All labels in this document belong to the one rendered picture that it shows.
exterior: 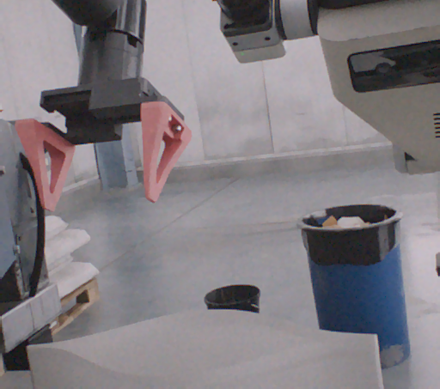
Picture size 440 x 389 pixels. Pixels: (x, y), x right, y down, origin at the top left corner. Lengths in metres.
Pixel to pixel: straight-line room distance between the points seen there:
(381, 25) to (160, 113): 0.59
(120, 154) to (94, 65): 8.95
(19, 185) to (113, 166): 8.59
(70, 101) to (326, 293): 2.55
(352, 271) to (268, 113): 6.19
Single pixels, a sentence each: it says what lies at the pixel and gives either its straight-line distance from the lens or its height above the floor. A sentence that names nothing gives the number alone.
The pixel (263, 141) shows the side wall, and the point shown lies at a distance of 9.06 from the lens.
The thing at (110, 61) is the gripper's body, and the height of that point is 1.38.
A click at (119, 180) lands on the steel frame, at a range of 9.62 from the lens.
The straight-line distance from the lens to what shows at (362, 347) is 0.81.
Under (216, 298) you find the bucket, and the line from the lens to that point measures 3.59.
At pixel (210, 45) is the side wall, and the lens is 9.18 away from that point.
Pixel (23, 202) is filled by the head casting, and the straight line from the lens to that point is 1.05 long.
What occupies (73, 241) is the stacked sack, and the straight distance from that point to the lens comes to 4.41.
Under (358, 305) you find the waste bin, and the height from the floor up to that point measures 0.30.
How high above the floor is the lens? 1.35
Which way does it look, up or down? 7 degrees down
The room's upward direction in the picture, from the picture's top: 8 degrees counter-clockwise
